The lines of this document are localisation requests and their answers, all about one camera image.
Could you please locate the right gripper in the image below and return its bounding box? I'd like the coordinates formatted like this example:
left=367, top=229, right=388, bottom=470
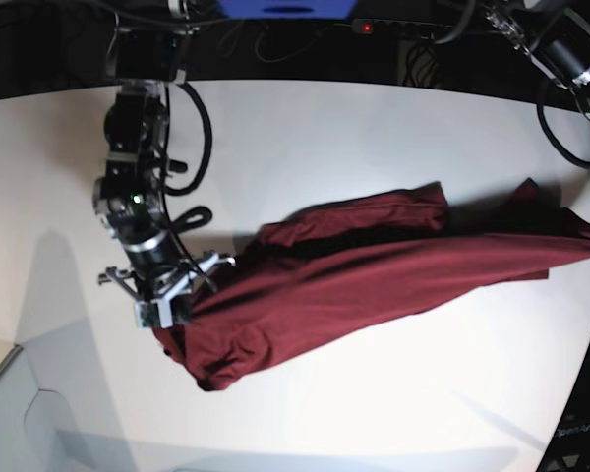
left=97, top=251, right=236, bottom=320

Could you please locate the dark red t-shirt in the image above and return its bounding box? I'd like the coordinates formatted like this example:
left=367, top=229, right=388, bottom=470
left=153, top=180, right=590, bottom=391

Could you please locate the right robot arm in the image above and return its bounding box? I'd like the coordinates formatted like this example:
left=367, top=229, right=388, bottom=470
left=92, top=1, right=228, bottom=328

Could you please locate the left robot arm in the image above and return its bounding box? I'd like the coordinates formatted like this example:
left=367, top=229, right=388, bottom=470
left=437, top=1, right=590, bottom=170

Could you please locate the blue box at top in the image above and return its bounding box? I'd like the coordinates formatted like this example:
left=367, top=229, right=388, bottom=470
left=218, top=0, right=356, bottom=20

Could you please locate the black power strip red light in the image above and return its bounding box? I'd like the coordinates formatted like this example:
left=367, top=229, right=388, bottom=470
left=350, top=19, right=453, bottom=41

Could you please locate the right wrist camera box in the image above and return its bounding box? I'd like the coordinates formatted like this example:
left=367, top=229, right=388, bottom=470
left=134, top=299, right=174, bottom=328

